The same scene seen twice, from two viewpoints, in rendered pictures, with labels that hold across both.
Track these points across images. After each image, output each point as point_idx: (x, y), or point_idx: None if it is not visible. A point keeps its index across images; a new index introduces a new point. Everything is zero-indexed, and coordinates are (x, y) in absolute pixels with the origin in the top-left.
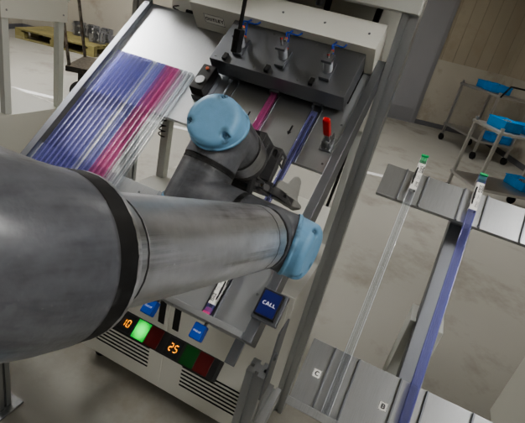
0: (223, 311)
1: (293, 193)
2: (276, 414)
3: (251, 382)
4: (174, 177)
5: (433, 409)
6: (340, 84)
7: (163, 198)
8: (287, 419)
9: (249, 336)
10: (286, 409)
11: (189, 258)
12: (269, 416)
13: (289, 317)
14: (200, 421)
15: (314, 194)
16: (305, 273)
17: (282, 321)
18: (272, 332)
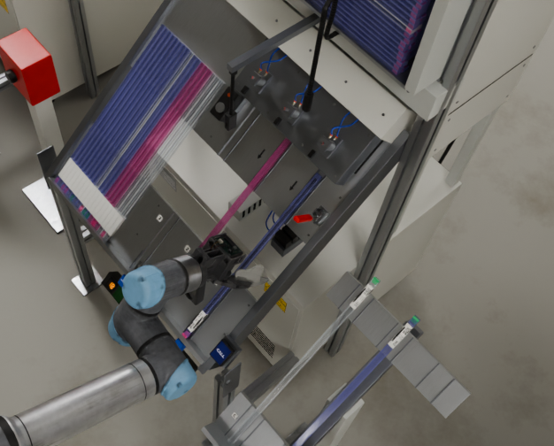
0: (198, 337)
1: (254, 276)
2: (327, 356)
3: (219, 384)
4: (119, 308)
5: None
6: (337, 165)
7: (50, 415)
8: (335, 364)
9: (209, 365)
10: (340, 354)
11: (57, 440)
12: (319, 356)
13: (301, 317)
14: (250, 342)
15: (288, 266)
16: (181, 395)
17: (296, 317)
18: (289, 319)
